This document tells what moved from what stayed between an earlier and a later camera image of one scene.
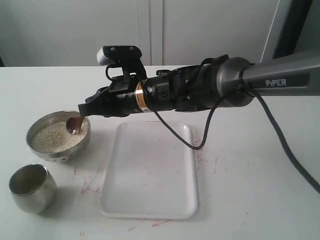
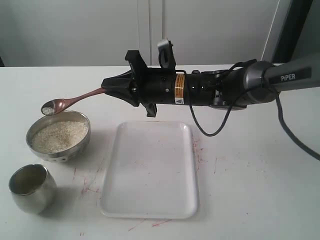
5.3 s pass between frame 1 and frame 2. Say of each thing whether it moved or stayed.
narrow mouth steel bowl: stayed
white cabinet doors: stayed
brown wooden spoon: moved
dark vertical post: stayed
